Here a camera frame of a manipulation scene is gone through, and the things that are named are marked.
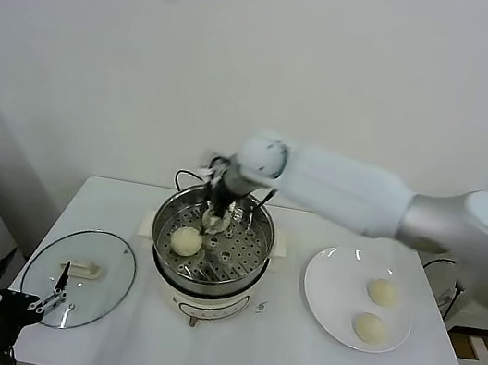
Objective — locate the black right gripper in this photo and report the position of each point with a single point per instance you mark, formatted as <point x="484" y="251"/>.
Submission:
<point x="222" y="197"/>

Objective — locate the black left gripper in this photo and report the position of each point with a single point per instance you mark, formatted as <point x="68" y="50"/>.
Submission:
<point x="12" y="307"/>

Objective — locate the white steamed baozi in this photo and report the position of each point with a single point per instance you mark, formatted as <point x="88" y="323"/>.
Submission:
<point x="186" y="241"/>
<point x="370" y="328"/>
<point x="214" y="223"/>
<point x="381" y="292"/>

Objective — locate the round glass pot lid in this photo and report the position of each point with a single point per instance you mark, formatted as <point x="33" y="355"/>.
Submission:
<point x="111" y="273"/>

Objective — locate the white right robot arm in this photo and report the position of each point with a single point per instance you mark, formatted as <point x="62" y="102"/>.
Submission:
<point x="340" y="194"/>

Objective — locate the stainless steel steamer basket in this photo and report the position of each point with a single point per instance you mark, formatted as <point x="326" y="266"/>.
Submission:
<point x="236" y="256"/>

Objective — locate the cream electric cooker base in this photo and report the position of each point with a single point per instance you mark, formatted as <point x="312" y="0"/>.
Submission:
<point x="205" y="302"/>

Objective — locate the white round plate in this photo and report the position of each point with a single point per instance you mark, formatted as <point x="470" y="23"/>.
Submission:
<point x="336" y="301"/>

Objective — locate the white power plug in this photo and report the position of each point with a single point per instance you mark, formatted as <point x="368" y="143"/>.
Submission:
<point x="444" y="298"/>

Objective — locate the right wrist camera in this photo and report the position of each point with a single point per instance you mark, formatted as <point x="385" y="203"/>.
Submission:
<point x="214" y="165"/>

